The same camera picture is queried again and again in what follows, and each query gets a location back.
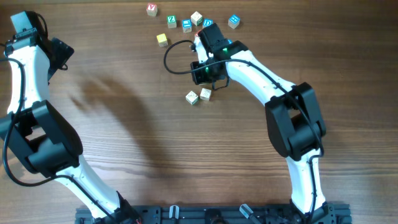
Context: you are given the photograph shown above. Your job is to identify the number 2 wooden block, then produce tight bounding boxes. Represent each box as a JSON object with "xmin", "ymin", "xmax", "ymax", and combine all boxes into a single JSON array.
[{"xmin": 200, "ymin": 88, "xmax": 211, "ymax": 101}]

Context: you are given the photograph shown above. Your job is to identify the green edged picture block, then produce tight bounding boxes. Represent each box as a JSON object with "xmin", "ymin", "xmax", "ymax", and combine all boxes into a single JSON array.
[{"xmin": 185, "ymin": 91, "xmax": 199, "ymax": 105}]

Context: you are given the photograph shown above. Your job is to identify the plain animal wooden block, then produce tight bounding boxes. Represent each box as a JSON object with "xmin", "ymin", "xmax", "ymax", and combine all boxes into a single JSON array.
[{"xmin": 191, "ymin": 11, "xmax": 203, "ymax": 26}]

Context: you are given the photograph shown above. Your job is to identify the yellow S wooden block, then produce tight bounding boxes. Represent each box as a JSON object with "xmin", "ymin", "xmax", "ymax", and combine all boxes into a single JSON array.
[{"xmin": 157, "ymin": 34, "xmax": 168, "ymax": 47}]

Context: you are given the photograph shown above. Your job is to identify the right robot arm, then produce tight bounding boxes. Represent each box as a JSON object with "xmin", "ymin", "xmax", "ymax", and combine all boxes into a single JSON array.
[{"xmin": 191, "ymin": 24, "xmax": 326, "ymax": 221}]

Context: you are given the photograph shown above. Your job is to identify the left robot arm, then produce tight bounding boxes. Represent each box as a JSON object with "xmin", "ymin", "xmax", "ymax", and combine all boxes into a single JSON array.
[{"xmin": 1, "ymin": 11, "xmax": 142, "ymax": 223}]

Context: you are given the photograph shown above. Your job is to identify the blue D wooden block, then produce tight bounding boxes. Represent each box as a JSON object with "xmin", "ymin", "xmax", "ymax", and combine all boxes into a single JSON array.
[{"xmin": 203, "ymin": 19, "xmax": 213, "ymax": 28}]

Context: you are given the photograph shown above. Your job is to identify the blue H wooden block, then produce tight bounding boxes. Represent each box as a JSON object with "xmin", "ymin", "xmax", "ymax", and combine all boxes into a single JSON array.
[{"xmin": 228, "ymin": 14, "xmax": 240, "ymax": 29}]

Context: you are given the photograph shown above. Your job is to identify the blue L wooden block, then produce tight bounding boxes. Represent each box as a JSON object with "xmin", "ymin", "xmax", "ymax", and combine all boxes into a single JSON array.
[{"xmin": 182, "ymin": 19, "xmax": 192, "ymax": 33}]

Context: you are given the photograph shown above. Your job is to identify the green Z wooden block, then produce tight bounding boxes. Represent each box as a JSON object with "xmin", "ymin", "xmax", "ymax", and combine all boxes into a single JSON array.
[{"xmin": 167, "ymin": 15, "xmax": 177, "ymax": 29}]

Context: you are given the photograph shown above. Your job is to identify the red letter wooden block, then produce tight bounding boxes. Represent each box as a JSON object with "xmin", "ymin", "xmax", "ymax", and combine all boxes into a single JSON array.
[{"xmin": 146, "ymin": 3, "xmax": 158, "ymax": 17}]

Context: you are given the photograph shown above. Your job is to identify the right black cable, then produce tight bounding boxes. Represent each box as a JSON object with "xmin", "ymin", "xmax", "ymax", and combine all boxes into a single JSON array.
[{"xmin": 163, "ymin": 39, "xmax": 325, "ymax": 224}]

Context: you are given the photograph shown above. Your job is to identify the black cable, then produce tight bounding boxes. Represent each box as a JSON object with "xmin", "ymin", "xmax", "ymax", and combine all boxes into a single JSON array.
[
  {"xmin": 0, "ymin": 57, "xmax": 116, "ymax": 224},
  {"xmin": 163, "ymin": 39, "xmax": 325, "ymax": 224}
]

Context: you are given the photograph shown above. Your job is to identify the left black cable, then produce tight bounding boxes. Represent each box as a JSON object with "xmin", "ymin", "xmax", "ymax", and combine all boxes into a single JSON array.
[{"xmin": 0, "ymin": 57, "xmax": 116, "ymax": 224}]

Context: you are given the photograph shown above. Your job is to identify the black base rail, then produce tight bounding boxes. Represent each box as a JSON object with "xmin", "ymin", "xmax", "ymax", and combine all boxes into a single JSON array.
[{"xmin": 74, "ymin": 202, "xmax": 352, "ymax": 224}]

